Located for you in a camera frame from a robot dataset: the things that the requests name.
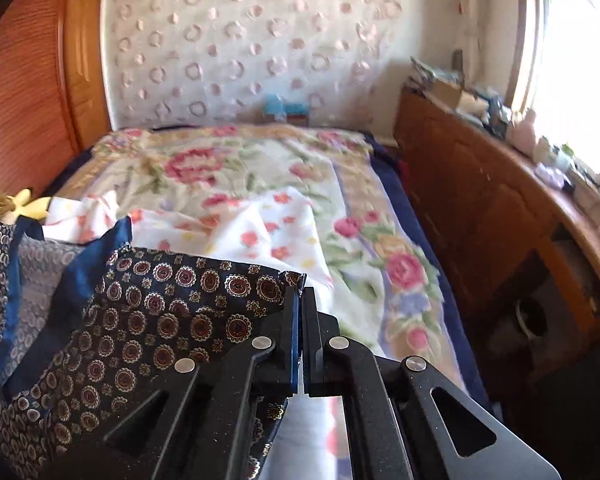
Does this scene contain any pink bottle on sideboard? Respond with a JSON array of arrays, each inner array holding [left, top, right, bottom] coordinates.
[[505, 108, 536, 158]]

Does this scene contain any wooden louvered wardrobe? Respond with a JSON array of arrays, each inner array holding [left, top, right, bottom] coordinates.
[[0, 0, 110, 194]]

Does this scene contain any white circle pattern curtain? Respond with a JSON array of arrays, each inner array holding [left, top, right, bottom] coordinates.
[[106, 0, 402, 129]]

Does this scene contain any cardboard box on sideboard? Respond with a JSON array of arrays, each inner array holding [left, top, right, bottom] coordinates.
[[429, 79, 489, 116]]

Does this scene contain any long wooden sideboard cabinet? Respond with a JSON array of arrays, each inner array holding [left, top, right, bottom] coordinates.
[[394, 87, 600, 390]]

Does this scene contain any navy medallion patterned garment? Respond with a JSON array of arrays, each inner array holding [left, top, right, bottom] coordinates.
[[0, 219, 306, 479]]

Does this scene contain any blue box at bed head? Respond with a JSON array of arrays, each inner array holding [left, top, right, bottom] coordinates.
[[262, 94, 310, 127]]

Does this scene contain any floral rose bed blanket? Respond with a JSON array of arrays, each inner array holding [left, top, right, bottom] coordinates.
[[48, 125, 488, 403]]

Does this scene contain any white flower print sheet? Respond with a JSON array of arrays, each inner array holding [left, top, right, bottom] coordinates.
[[44, 188, 334, 448]]

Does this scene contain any yellow plush pillow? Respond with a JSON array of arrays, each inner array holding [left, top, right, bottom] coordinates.
[[0, 188, 52, 224]]

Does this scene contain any wooden framed window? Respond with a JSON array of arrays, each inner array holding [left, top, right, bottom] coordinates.
[[514, 0, 600, 186]]

